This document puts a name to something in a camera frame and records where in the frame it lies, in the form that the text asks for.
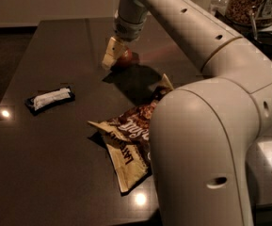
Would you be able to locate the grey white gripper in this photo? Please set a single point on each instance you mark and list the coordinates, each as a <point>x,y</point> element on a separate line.
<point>130,30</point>

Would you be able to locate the red apple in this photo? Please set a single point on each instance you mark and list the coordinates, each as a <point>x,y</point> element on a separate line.
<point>125,59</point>

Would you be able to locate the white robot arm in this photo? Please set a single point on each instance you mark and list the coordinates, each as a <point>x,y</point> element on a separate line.
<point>200,132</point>

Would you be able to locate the brown chip bag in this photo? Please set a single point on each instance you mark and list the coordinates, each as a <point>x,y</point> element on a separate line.
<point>127,138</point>

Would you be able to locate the black white snack bar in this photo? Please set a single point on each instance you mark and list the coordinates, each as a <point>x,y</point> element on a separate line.
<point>40,103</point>

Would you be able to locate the clear plastic water bottle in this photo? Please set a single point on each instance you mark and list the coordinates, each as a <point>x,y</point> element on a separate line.
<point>218,6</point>

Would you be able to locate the glass jar of nuts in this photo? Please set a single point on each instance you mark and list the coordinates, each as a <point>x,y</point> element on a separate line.
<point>238,12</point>

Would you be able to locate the black bowl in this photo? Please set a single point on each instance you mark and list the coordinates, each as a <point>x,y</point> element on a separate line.
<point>263,42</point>

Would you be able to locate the metal scoop handle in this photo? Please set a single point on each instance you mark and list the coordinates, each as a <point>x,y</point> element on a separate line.
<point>253,25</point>

